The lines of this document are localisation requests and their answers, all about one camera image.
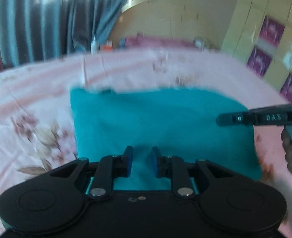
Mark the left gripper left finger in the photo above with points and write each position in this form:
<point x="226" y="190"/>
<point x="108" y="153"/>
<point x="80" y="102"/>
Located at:
<point x="103" y="173"/>

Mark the bedside clutter items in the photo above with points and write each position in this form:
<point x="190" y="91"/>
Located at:
<point x="97" y="47"/>

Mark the blue grey curtain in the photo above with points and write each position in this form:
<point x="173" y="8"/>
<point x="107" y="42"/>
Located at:
<point x="38" y="30"/>

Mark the cream wardrobe with posters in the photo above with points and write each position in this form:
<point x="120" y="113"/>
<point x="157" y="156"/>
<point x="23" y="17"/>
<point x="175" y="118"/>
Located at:
<point x="260" y="36"/>

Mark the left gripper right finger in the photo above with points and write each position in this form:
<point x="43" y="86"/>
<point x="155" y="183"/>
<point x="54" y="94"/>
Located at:
<point x="175" y="169"/>

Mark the pink pillow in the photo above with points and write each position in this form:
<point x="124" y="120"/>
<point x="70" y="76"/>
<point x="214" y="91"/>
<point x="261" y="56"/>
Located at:
<point x="141" y="40"/>

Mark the cream round headboard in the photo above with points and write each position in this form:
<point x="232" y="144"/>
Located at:
<point x="174" y="19"/>

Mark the pink floral bed sheet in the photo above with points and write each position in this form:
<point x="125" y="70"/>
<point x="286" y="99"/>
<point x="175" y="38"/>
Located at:
<point x="43" y="181"/>

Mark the teal long sleeve sweatshirt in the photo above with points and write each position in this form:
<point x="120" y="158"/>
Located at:
<point x="179" y="122"/>

